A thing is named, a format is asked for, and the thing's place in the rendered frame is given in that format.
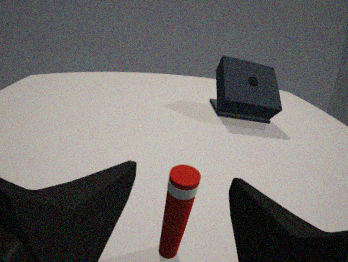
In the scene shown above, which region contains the dark grey square panel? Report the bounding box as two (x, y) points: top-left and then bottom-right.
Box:
(210, 55), (282, 124)

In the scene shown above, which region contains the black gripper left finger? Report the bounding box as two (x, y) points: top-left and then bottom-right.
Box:
(0, 160), (137, 262)

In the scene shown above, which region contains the red peg with white band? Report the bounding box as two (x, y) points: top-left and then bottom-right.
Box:
(158, 164), (201, 259)

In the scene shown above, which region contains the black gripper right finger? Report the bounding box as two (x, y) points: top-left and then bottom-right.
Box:
(228, 177), (348, 262)

